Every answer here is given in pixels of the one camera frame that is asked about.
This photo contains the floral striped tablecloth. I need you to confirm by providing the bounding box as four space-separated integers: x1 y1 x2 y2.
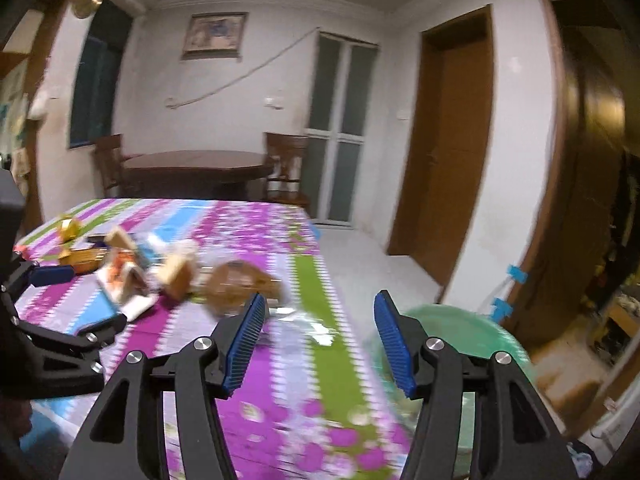
14 197 416 480

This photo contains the flat golden box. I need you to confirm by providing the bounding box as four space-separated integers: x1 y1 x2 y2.
57 247 111 276

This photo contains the tan cardboard box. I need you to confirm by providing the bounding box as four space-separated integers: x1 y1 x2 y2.
102 225 136 253

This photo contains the wooden chair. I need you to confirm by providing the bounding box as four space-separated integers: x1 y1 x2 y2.
262 132 311 213
92 134 126 198

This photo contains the open dark wooden door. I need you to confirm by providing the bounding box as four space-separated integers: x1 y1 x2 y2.
520 0 626 356

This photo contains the green plastic basin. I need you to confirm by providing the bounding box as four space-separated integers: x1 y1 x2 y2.
372 304 533 480

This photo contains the golden wrapper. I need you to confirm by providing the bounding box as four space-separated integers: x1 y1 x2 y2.
57 215 83 243

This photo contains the white wall cable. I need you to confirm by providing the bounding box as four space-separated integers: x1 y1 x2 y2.
167 27 321 111

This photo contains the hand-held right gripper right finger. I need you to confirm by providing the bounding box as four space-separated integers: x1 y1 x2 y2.
373 289 587 480

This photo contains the blue packet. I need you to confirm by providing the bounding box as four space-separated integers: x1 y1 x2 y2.
135 242 166 266

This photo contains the clear plastic wrapper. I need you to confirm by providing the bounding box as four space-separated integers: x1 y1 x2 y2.
265 305 341 348

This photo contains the frosted glass door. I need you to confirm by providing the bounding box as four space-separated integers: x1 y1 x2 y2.
300 32 378 228

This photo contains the brown wooden door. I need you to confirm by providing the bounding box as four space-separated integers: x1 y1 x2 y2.
387 5 496 288

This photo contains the dark window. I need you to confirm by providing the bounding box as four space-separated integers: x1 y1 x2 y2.
67 0 135 150

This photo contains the bread in clear plastic bag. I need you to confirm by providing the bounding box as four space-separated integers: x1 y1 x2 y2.
205 260 286 318

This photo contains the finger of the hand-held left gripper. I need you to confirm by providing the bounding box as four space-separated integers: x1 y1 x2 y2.
12 312 128 396
0 259 77 311

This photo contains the framed wall picture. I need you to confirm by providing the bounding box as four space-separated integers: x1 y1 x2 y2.
181 11 248 61

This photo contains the white and orange medicine box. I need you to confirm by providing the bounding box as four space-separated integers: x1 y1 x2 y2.
95 254 151 306

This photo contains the yellow sponge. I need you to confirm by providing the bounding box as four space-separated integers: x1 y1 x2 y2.
157 252 196 301

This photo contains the wall poster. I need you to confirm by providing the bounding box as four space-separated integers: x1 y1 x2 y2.
0 57 31 161

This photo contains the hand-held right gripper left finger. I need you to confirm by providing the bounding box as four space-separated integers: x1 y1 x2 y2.
59 291 269 480

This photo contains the small white box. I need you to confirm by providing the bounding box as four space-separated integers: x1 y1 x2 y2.
120 294 157 322

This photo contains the dark wooden dining table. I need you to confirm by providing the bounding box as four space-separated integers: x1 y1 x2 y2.
120 150 276 200

